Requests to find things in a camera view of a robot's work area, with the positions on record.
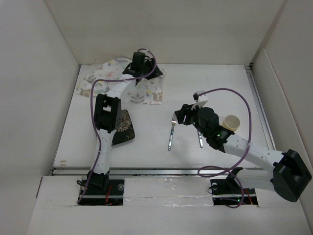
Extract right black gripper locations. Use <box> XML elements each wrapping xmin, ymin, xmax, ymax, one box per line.
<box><xmin>175</xmin><ymin>101</ymin><xmax>208</xmax><ymax>138</ymax></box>

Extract floral animal print cloth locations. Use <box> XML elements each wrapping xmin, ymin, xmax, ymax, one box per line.
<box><xmin>74</xmin><ymin>56</ymin><xmax>166</xmax><ymax>105</ymax></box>

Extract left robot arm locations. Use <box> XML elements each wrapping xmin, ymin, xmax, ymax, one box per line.
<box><xmin>87</xmin><ymin>48</ymin><xmax>161</xmax><ymax>194</ymax></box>

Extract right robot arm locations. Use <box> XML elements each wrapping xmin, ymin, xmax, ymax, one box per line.
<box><xmin>174</xmin><ymin>104</ymin><xmax>312</xmax><ymax>202</ymax></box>

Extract silver fork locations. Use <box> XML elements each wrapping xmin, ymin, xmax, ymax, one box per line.
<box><xmin>168</xmin><ymin>114</ymin><xmax>177</xmax><ymax>151</ymax></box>

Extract silver spoon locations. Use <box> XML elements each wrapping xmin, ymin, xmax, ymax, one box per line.
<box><xmin>198</xmin><ymin>131</ymin><xmax>203</xmax><ymax>148</ymax></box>

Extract yellow mug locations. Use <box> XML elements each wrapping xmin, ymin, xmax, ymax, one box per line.
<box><xmin>222</xmin><ymin>115</ymin><xmax>241</xmax><ymax>132</ymax></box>

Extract black floral square plate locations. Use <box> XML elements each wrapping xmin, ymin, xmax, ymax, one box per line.
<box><xmin>112</xmin><ymin>110</ymin><xmax>135</xmax><ymax>146</ymax></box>

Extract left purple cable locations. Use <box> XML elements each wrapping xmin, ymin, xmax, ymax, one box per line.
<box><xmin>77</xmin><ymin>47</ymin><xmax>157</xmax><ymax>204</ymax></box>

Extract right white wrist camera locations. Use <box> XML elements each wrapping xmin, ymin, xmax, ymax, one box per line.
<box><xmin>191</xmin><ymin>91</ymin><xmax>208</xmax><ymax>110</ymax></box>

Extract aluminium right side rail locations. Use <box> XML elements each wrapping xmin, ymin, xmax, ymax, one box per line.
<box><xmin>244</xmin><ymin>66</ymin><xmax>276</xmax><ymax>150</ymax></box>

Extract aluminium rail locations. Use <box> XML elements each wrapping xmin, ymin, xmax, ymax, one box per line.
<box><xmin>50</xmin><ymin>166</ymin><xmax>269</xmax><ymax>177</ymax></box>
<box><xmin>244</xmin><ymin>66</ymin><xmax>276</xmax><ymax>150</ymax></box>

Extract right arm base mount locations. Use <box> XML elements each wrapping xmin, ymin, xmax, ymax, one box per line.
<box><xmin>207</xmin><ymin>174</ymin><xmax>258</xmax><ymax>207</ymax></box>

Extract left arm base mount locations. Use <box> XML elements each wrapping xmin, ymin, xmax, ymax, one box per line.
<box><xmin>76</xmin><ymin>172</ymin><xmax>125</xmax><ymax>206</ymax></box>

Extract aluminium front rail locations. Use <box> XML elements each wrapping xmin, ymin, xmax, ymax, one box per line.
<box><xmin>50</xmin><ymin>166</ymin><xmax>269</xmax><ymax>177</ymax></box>

